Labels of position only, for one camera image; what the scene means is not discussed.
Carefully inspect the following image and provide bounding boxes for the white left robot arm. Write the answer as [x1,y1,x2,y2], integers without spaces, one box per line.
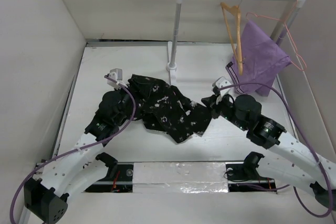
[23,87,136,223]

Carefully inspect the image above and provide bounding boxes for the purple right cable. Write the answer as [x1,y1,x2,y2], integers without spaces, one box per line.
[219,82,334,218]

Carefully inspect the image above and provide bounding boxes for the wooden hanger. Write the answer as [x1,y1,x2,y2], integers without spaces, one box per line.
[220,0,245,76]

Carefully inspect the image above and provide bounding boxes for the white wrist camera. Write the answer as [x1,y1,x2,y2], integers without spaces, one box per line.
[212,77,232,96]
[107,68,125,89]

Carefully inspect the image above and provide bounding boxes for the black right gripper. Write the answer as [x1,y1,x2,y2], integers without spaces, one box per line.
[201,92,248,131]

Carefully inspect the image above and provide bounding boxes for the silver tape strip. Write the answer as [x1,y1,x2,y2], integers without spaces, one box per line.
[132,162,228,194]

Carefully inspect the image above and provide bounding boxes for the black white patterned trousers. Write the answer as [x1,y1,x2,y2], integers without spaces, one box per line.
[128,74,212,144]

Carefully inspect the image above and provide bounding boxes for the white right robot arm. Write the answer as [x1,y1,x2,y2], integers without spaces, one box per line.
[202,94,335,210]

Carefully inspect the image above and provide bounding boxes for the white silver clothes rack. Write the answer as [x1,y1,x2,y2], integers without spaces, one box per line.
[166,0,306,84]

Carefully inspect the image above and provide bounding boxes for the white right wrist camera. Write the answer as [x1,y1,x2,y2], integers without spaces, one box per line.
[212,77,232,96]

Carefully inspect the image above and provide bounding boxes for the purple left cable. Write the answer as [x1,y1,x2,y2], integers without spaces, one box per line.
[9,76,137,223]

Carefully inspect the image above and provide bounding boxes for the pink wire hanger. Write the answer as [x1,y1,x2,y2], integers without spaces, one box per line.
[245,0,307,71]

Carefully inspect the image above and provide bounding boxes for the purple garment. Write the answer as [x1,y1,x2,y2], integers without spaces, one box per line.
[226,21,291,97]

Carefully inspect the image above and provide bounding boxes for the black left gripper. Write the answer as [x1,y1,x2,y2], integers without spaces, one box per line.
[113,79,151,124]

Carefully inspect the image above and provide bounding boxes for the purple cable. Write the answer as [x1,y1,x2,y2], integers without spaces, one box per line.
[9,76,137,223]
[219,82,334,218]

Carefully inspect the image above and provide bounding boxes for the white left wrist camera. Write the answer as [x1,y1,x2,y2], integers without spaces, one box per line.
[107,68,125,89]

